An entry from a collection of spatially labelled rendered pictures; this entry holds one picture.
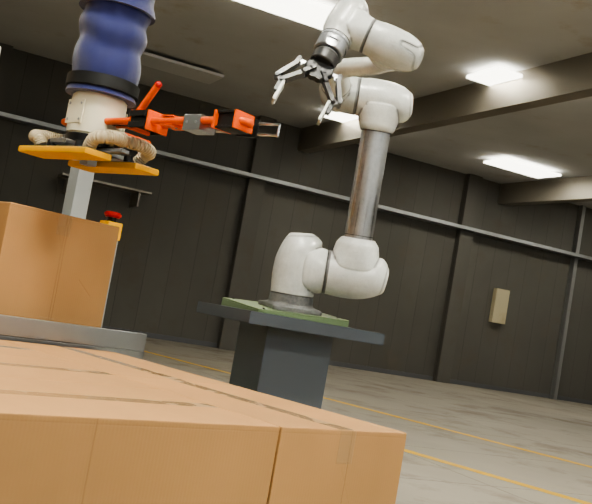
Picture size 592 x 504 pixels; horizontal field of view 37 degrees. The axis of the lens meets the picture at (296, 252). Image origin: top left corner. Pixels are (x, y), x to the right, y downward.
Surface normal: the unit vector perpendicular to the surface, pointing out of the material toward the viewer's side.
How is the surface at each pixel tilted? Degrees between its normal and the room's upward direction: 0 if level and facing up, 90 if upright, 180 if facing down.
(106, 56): 78
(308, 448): 90
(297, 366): 90
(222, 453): 90
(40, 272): 90
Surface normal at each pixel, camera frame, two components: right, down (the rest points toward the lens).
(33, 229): 0.69, 0.07
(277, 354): 0.43, 0.01
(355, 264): 0.00, 0.00
